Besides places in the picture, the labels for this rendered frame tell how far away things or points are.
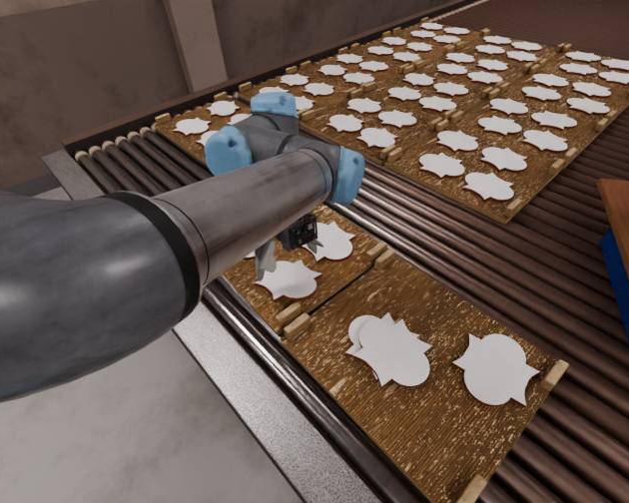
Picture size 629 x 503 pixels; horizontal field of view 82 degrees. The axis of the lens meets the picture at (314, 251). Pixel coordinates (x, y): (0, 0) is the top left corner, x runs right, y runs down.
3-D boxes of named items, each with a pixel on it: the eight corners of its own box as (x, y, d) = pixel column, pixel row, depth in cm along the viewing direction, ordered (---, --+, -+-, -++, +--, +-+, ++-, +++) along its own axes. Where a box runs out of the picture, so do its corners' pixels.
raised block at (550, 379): (548, 393, 63) (555, 386, 61) (537, 385, 64) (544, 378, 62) (563, 371, 66) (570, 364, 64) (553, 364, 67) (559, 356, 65)
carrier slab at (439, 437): (454, 528, 52) (456, 526, 51) (280, 342, 74) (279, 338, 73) (562, 371, 67) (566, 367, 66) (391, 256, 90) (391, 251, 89)
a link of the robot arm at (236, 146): (267, 147, 46) (305, 124, 54) (195, 127, 49) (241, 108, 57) (267, 201, 50) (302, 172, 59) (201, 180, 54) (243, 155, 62)
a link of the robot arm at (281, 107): (236, 100, 57) (264, 89, 63) (247, 167, 63) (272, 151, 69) (280, 101, 54) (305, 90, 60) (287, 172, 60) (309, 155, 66)
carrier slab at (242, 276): (277, 336, 75) (276, 332, 74) (188, 237, 98) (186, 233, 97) (389, 253, 90) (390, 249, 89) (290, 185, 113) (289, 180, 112)
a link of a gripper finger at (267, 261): (261, 289, 70) (279, 247, 69) (245, 276, 74) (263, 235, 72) (273, 291, 72) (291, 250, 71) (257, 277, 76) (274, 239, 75)
